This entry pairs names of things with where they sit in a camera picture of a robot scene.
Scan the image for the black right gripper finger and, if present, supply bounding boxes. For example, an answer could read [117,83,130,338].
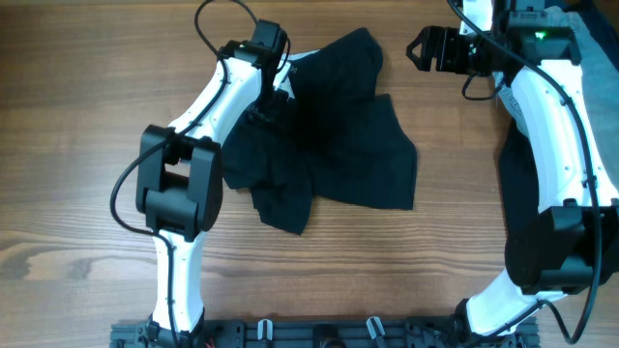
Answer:
[407,29,426,52]
[405,45,422,68]

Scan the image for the black shorts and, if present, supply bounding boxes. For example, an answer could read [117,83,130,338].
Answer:
[222,27,417,235]

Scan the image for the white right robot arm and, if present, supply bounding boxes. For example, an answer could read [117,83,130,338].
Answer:
[406,1,618,347]

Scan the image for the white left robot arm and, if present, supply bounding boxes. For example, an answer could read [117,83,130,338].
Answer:
[135,19,288,347]

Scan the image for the dark folded garment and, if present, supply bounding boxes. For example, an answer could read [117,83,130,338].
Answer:
[498,121,539,252]

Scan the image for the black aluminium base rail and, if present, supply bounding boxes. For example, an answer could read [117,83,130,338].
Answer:
[109,316,541,348]

